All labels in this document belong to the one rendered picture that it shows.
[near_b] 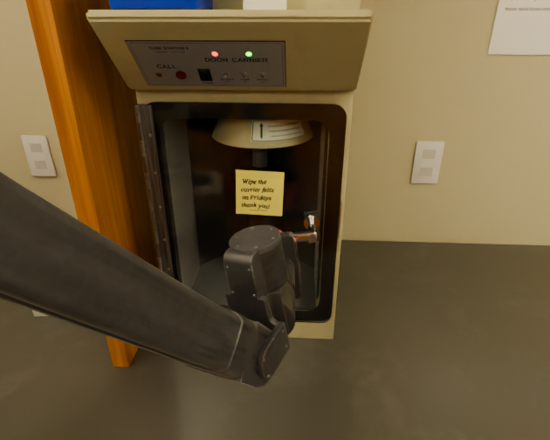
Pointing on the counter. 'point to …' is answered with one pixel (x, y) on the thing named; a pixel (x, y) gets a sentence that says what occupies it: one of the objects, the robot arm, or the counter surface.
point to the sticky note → (259, 192)
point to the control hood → (344, 60)
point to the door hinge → (147, 182)
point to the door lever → (307, 230)
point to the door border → (146, 129)
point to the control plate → (147, 65)
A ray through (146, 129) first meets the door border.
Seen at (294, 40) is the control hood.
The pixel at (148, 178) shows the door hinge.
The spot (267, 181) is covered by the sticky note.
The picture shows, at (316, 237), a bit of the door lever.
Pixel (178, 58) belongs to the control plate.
